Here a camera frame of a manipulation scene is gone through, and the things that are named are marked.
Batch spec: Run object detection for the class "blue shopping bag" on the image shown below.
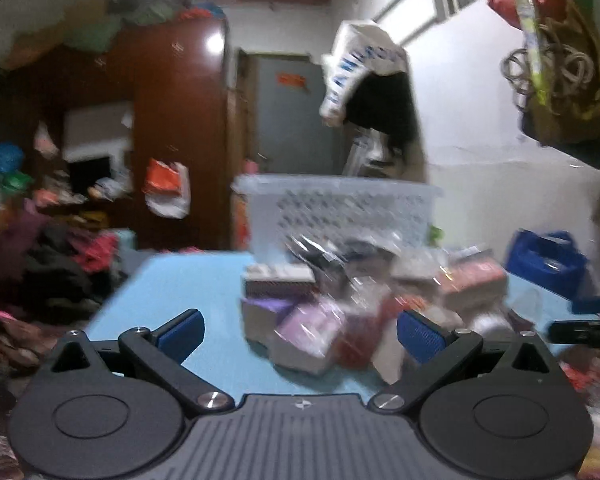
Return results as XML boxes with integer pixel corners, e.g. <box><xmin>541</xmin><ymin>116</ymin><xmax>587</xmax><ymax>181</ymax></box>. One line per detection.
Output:
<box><xmin>505</xmin><ymin>230</ymin><xmax>588</xmax><ymax>300</ymax></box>

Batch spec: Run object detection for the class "white red box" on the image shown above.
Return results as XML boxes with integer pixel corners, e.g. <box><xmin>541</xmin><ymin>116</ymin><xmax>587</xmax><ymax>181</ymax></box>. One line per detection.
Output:
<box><xmin>242</xmin><ymin>263</ymin><xmax>316</xmax><ymax>298</ymax></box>

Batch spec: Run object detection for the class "white plastic laundry basket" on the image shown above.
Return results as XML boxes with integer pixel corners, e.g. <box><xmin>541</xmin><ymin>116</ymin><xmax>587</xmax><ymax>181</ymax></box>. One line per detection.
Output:
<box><xmin>233</xmin><ymin>174</ymin><xmax>442</xmax><ymax>264</ymax></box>

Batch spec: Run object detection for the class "orange white plastic bag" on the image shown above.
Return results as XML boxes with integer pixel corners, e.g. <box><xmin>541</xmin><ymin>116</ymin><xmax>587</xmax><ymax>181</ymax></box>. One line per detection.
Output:
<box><xmin>143</xmin><ymin>158</ymin><xmax>190</xmax><ymax>220</ymax></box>

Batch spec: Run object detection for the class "dark red wooden wardrobe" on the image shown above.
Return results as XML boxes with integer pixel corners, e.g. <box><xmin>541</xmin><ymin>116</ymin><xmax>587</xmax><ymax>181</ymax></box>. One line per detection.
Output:
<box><xmin>0</xmin><ymin>18</ymin><xmax>230</xmax><ymax>249</ymax></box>

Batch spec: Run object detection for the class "white and black hanging garment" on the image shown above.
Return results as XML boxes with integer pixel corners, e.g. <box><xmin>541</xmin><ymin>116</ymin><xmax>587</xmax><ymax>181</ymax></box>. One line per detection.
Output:
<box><xmin>320</xmin><ymin>20</ymin><xmax>427</xmax><ymax>183</ymax></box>

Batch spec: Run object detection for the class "grey door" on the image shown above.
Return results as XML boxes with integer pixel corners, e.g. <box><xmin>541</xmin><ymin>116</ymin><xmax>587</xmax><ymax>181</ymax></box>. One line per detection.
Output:
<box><xmin>252</xmin><ymin>54</ymin><xmax>344</xmax><ymax>176</ymax></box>

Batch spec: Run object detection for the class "hanging bag with ropes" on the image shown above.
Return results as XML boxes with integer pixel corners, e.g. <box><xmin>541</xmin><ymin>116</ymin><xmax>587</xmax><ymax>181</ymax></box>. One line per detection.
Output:
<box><xmin>486</xmin><ymin>0</ymin><xmax>600</xmax><ymax>169</ymax></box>

